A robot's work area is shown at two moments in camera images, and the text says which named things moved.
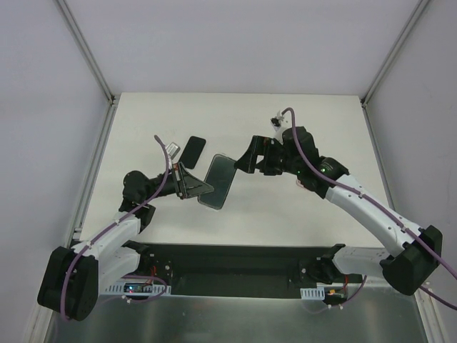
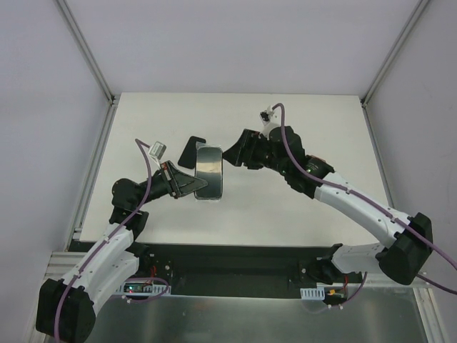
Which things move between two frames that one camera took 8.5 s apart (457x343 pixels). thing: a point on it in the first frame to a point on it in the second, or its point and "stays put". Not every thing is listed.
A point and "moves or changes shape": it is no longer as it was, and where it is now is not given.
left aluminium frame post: (84, 48) stays put
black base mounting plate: (230, 268) stays put
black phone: (221, 169) moves or changes shape
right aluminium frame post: (391, 56) stays put
